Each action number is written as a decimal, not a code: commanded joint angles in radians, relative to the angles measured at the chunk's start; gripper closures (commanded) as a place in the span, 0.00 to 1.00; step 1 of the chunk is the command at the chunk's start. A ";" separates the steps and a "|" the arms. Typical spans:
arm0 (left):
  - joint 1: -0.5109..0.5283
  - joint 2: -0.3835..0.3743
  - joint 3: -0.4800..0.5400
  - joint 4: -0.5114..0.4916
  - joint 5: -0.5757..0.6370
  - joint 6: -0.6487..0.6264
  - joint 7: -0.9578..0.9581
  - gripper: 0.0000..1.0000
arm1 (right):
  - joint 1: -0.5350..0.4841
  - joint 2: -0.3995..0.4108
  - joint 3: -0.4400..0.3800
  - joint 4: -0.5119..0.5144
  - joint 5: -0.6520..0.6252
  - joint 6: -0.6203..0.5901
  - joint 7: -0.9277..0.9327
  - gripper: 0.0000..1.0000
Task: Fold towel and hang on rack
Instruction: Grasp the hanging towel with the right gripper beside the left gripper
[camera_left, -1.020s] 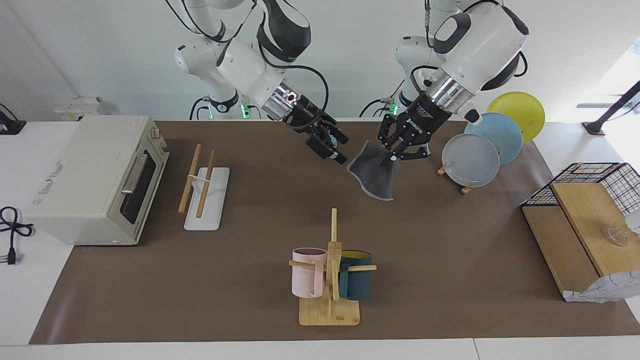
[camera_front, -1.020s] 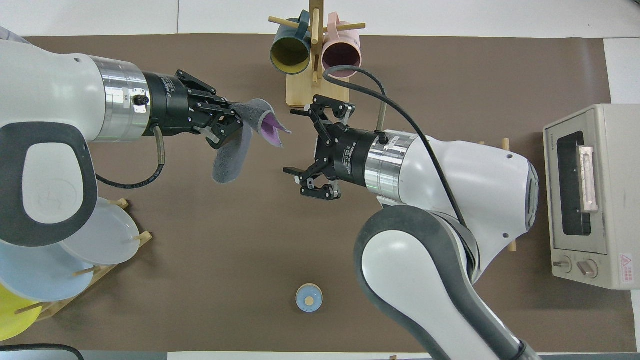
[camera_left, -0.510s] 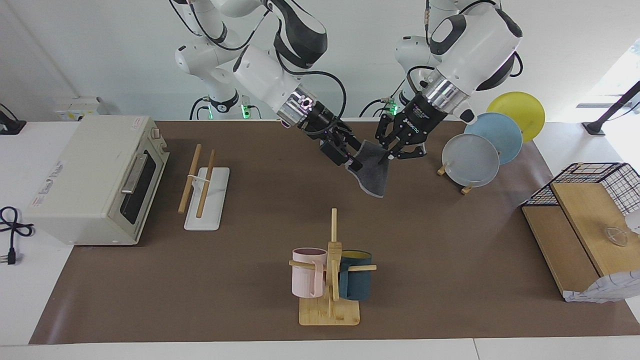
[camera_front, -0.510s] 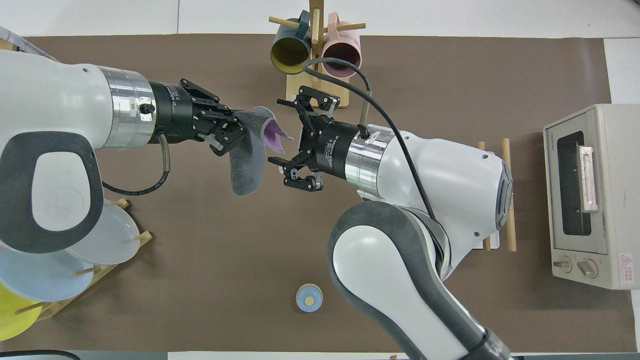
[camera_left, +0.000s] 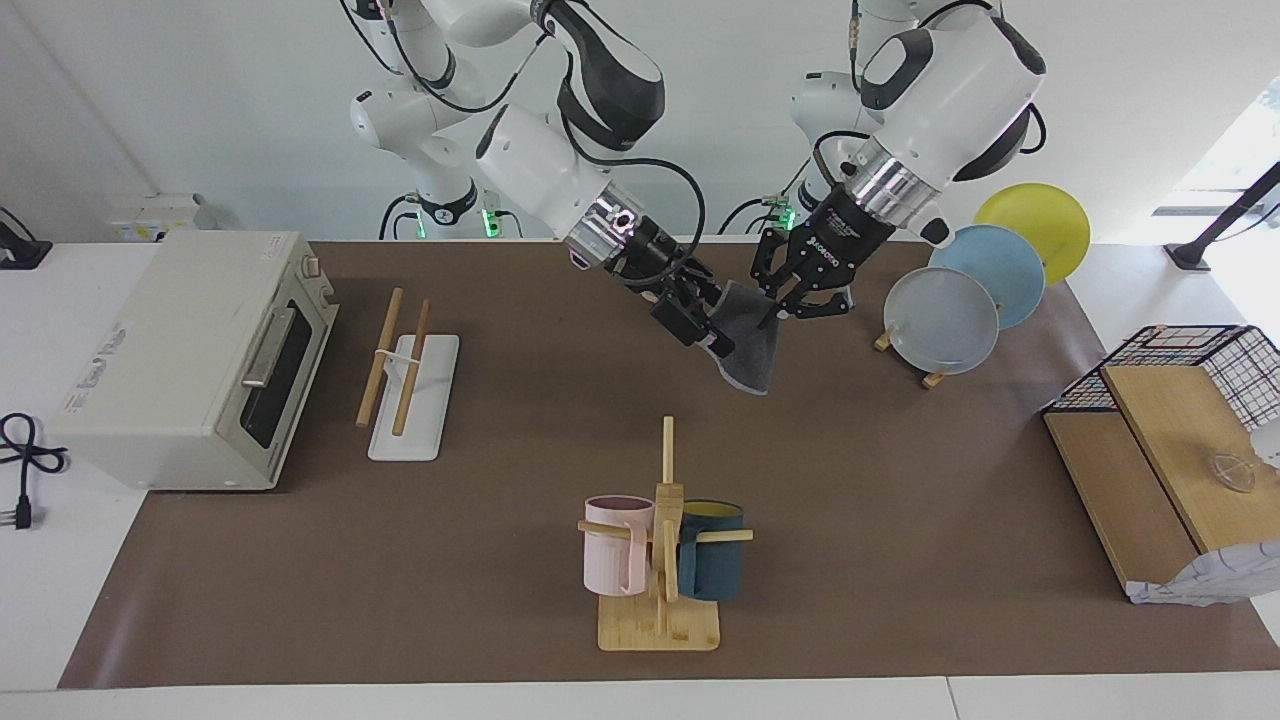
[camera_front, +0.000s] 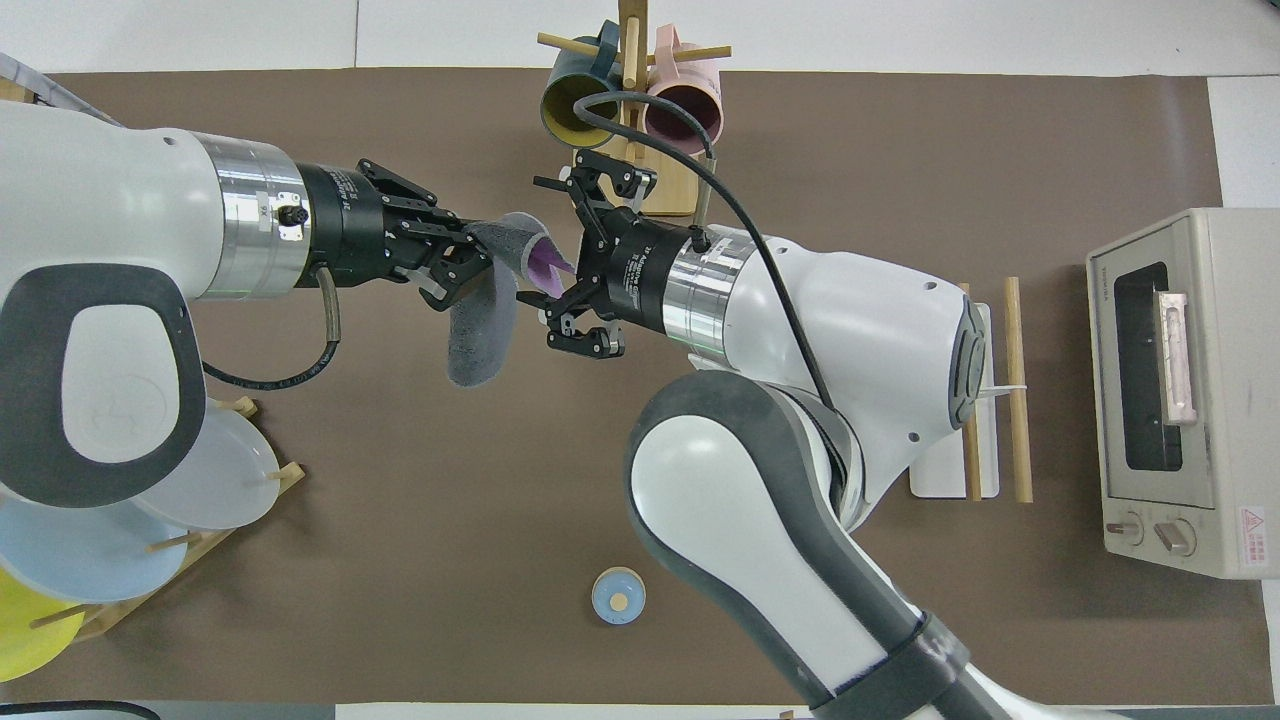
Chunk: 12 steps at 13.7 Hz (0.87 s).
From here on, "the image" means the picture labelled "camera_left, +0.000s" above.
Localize black wire basket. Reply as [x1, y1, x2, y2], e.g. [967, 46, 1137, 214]
[1040, 325, 1280, 433]

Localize wooden towel rack white base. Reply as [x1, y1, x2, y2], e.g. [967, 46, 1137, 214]
[355, 287, 461, 463]

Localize light blue plate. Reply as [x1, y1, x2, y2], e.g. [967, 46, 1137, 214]
[928, 225, 1047, 331]

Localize wooden plate rack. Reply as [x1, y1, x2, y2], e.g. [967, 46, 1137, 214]
[873, 325, 951, 391]

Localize grey plate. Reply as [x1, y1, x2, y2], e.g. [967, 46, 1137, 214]
[883, 266, 1001, 376]

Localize purple and grey towel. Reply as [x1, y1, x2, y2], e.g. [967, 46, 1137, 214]
[700, 280, 783, 396]

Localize beige toaster oven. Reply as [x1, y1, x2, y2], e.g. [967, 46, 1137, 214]
[45, 232, 341, 493]

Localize wooden box with wire basket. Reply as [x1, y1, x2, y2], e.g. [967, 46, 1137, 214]
[1040, 365, 1280, 606]

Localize black left arm base cable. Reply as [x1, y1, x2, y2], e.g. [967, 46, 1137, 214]
[718, 155, 816, 237]

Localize dark teal mug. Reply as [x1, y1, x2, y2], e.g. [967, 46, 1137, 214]
[677, 500, 746, 602]

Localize black arm base cable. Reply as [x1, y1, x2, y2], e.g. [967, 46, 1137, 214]
[378, 193, 421, 241]
[718, 155, 816, 237]

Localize wooden mug tree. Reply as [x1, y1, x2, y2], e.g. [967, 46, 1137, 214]
[577, 416, 754, 653]

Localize yellow plate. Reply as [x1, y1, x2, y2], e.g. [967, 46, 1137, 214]
[975, 183, 1091, 286]

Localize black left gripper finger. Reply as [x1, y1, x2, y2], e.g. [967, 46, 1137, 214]
[752, 230, 796, 326]
[785, 288, 856, 321]

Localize black right arm base cable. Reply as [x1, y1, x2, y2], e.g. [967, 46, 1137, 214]
[378, 193, 421, 241]

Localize brown table mat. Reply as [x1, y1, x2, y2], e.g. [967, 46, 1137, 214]
[57, 240, 1280, 691]

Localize black power cord with plug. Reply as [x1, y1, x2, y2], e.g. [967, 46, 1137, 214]
[0, 412, 69, 531]

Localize pink mug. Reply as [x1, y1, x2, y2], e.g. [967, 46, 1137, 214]
[583, 495, 656, 597]

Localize white power box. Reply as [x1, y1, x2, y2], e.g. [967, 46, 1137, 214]
[108, 193, 216, 243]

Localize black clamp base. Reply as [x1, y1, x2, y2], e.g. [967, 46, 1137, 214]
[0, 207, 53, 271]

